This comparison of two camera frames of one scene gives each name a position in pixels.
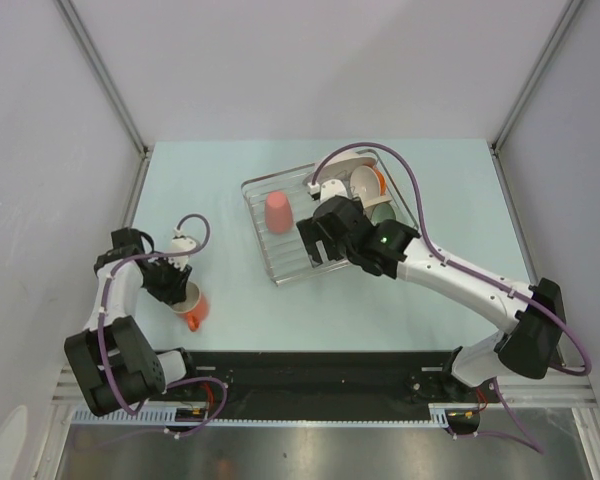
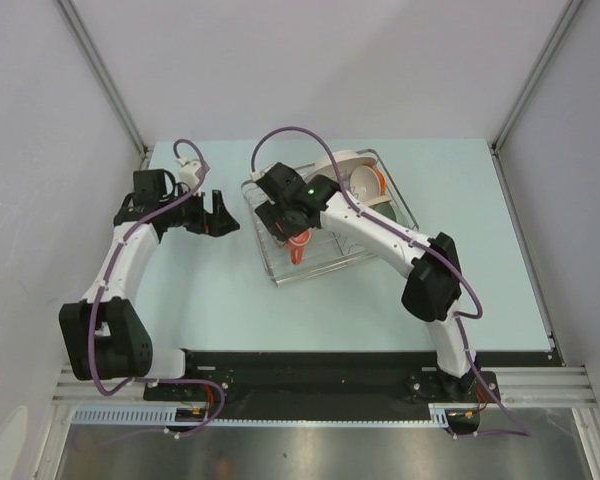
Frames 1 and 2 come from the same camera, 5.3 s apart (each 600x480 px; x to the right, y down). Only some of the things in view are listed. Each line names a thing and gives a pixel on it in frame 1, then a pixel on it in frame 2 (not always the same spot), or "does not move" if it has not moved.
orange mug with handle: [194, 307] to [296, 245]
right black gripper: [311, 234] to [270, 212]
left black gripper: [176, 289] to [214, 224]
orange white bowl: [368, 182] does not move
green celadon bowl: [382, 212] does not move
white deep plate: [342, 166] does not move
